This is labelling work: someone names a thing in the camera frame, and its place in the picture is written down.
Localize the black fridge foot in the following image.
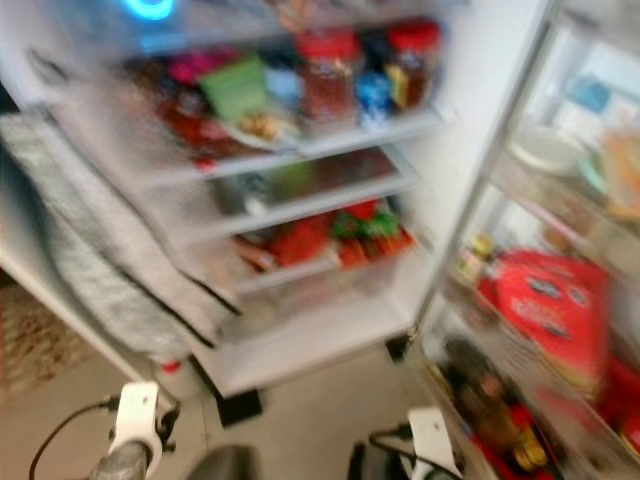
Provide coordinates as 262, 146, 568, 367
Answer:
385, 335, 412, 362
215, 390, 265, 429

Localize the glass fridge shelf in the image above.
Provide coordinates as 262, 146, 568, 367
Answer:
140, 105, 448, 188

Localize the patterned beige rug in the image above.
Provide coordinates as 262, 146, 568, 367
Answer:
0, 285, 107, 402

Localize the grey speckled panel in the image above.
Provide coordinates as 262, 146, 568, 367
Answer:
2, 113, 236, 363

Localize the red and green food pack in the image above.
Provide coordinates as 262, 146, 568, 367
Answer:
330, 200, 417, 267

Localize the dark red package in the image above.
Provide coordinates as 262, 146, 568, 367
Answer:
155, 90, 226, 161

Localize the plate with food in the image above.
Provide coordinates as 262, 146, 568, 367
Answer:
220, 110, 301, 151

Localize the dark brown jar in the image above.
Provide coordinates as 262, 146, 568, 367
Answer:
445, 340, 551, 472

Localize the green packet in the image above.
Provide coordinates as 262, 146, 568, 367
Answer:
198, 55, 269, 121

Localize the small yellow lid jar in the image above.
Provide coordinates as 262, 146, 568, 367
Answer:
455, 235, 497, 287

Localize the light blue packet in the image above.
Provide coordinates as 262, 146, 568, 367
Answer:
265, 68, 301, 111

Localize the magenta packet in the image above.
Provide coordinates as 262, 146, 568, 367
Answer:
168, 50, 212, 87

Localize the red lid jar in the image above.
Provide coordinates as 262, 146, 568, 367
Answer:
295, 30, 362, 127
388, 22, 444, 107

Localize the small blue container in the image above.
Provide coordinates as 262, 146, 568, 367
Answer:
355, 72, 393, 123

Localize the large red snack bag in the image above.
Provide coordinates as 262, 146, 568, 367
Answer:
480, 250, 617, 397

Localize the white refrigerator cabinet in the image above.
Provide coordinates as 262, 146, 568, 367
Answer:
0, 0, 553, 398

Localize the refrigerator door with shelves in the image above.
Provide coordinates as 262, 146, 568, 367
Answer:
410, 0, 640, 480

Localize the white bowl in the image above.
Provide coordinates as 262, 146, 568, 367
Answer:
505, 125, 592, 177

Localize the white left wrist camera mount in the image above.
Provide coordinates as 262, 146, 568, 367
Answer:
115, 382, 166, 457

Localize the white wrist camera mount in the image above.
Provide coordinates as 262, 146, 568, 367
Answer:
115, 382, 166, 457
405, 407, 457, 480

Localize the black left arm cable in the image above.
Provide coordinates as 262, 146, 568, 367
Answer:
28, 398, 121, 480

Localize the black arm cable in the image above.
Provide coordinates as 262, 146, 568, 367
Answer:
368, 425, 436, 469
28, 398, 121, 480

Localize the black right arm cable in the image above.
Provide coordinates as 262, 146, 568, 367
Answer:
368, 425, 436, 469

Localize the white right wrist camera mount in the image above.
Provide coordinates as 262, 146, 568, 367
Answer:
405, 407, 457, 480

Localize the blue ring light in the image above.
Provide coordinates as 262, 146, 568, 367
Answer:
125, 0, 177, 22

